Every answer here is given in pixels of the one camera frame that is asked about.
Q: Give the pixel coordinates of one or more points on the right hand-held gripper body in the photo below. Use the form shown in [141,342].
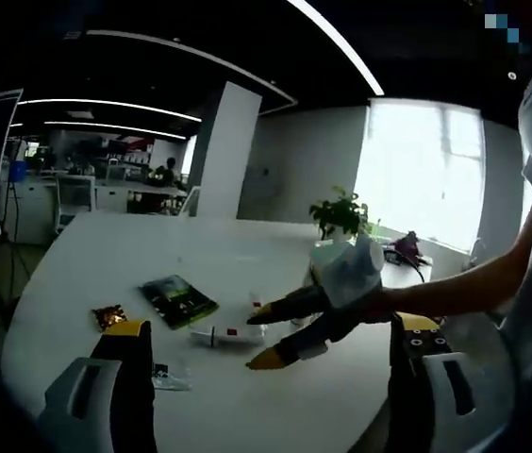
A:
[353,278]

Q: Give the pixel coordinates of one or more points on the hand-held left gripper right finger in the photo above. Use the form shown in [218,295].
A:
[405,391]

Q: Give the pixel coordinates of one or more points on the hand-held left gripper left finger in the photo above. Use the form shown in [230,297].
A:
[131,387]

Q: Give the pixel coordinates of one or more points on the small clear skincare sachet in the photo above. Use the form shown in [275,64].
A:
[171,377]

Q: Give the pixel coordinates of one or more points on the gold skincare sachet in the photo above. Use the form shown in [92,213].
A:
[109,318]

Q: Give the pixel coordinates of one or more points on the green skincare sachet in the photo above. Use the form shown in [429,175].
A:
[176,302]

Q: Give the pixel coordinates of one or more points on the potted green plant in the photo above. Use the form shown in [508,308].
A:
[339,212]

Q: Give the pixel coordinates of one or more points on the grey mesh office chair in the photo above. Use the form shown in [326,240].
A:
[473,335]

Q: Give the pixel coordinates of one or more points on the white chair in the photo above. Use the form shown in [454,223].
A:
[193,202]

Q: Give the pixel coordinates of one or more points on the white cabinet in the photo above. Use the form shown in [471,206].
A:
[30,212]

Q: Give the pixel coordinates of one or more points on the blue bin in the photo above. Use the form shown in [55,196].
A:
[18,171]

